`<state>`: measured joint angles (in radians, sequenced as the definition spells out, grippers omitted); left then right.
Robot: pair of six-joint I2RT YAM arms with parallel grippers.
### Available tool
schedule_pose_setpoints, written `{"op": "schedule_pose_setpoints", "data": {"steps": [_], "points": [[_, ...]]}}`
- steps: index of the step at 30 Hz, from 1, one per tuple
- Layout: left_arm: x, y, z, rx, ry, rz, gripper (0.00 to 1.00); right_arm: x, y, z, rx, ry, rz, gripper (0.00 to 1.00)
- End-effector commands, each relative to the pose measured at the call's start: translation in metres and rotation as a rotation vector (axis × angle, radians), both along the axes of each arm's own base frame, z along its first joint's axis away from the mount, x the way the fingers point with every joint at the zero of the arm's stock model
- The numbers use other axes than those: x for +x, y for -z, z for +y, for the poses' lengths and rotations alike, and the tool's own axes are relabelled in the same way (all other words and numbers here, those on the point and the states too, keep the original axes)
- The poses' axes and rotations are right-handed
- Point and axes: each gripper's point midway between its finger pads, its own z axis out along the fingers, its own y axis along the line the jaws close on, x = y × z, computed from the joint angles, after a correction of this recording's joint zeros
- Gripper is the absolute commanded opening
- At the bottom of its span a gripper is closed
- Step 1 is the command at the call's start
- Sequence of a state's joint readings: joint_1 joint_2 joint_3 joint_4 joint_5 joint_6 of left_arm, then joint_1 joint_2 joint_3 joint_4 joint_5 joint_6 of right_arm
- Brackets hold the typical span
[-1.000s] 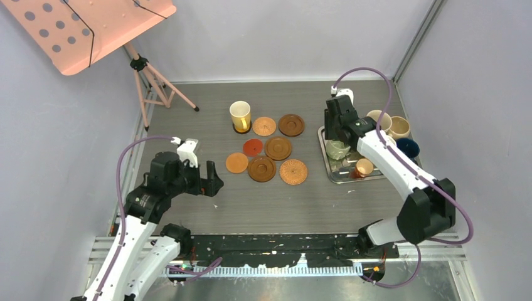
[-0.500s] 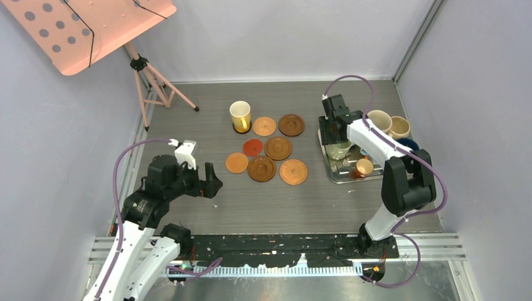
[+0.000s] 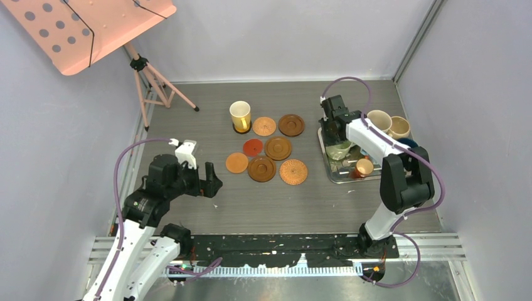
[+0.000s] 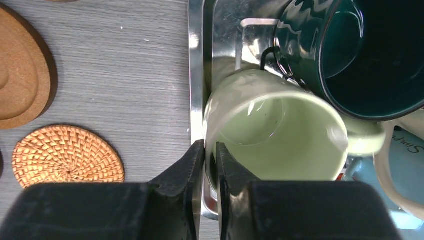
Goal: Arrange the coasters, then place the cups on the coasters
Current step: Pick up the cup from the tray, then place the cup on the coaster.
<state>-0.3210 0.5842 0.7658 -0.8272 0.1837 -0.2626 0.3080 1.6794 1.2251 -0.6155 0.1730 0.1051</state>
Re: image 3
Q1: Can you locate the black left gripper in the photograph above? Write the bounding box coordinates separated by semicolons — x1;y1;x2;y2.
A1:
167;158;221;199

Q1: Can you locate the light green mug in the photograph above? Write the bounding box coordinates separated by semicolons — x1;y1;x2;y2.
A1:
325;141;354;161

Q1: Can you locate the light orange wooden coaster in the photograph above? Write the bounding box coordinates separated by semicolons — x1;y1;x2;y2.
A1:
225;152;249;174

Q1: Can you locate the cream mug tall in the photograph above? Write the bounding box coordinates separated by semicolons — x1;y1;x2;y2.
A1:
367;110;392;134

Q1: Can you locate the dark wooden coaster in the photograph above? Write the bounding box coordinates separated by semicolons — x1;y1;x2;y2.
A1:
248;156;277;182
277;114;305;137

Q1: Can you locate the red round coaster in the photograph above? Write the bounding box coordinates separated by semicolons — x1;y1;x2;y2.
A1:
243;139;263;157

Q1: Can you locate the brown wooden coaster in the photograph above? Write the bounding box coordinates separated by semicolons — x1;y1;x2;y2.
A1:
264;136;292;161

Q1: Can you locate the woven rattan coaster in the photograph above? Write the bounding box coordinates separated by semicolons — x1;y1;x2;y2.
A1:
279;159;308;186
252;117;277;137

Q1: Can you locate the orange black face coaster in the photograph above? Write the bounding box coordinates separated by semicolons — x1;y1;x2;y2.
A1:
231;124;252;134

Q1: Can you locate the yellow cup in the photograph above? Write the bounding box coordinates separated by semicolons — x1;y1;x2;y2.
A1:
229;101;252;127

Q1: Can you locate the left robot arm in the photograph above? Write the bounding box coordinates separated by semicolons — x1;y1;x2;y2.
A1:
83;154;223;300

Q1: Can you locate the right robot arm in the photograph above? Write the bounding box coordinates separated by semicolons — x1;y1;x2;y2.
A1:
319;95;435;258

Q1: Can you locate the small brown cup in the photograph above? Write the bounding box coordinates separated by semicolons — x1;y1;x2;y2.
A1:
351;158;374;179

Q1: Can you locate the metal tray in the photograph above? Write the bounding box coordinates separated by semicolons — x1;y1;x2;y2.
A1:
317;128;381;184

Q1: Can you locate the beige mug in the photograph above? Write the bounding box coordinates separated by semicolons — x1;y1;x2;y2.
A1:
388;116;411;140

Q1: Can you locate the navy blue mug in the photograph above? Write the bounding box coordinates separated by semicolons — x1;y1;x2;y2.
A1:
397;137;418;148

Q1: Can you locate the pink music stand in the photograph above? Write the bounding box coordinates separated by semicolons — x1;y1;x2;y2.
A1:
2;0;199;130

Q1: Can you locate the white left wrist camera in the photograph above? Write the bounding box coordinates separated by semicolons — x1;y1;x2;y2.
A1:
169;139;198;169

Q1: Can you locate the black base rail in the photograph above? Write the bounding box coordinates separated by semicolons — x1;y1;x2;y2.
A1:
178;234;399;268

